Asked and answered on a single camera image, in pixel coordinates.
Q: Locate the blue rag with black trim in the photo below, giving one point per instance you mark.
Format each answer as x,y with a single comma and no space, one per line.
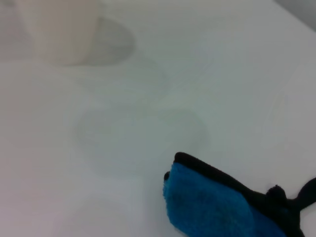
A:
209,202

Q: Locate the white paper cup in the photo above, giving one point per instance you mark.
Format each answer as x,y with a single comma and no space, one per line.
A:
66,32

